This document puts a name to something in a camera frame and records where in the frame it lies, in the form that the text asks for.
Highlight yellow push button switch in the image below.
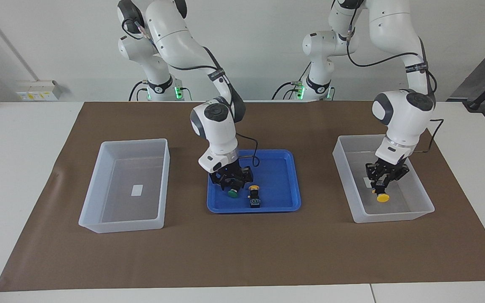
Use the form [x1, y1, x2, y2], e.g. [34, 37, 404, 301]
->
[248, 184, 261, 209]
[375, 181, 391, 204]

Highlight translucent white plastic box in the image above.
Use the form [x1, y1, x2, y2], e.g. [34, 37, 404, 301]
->
[78, 138, 171, 234]
[332, 134, 435, 224]

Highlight blue plastic tray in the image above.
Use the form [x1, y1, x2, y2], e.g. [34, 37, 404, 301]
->
[207, 149, 302, 214]

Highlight brown table mat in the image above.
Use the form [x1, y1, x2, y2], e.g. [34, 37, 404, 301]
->
[0, 101, 485, 292]

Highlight black base cable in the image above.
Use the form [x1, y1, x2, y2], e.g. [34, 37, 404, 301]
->
[271, 81, 300, 101]
[128, 80, 148, 101]

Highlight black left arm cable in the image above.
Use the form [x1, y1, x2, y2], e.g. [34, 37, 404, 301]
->
[346, 8, 444, 153]

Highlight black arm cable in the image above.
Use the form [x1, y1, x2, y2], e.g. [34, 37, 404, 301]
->
[346, 8, 444, 153]
[120, 17, 261, 168]

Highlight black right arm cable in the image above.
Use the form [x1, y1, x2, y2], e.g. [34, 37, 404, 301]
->
[120, 17, 261, 168]

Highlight white wall socket box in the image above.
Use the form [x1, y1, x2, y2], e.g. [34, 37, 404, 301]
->
[16, 80, 62, 101]

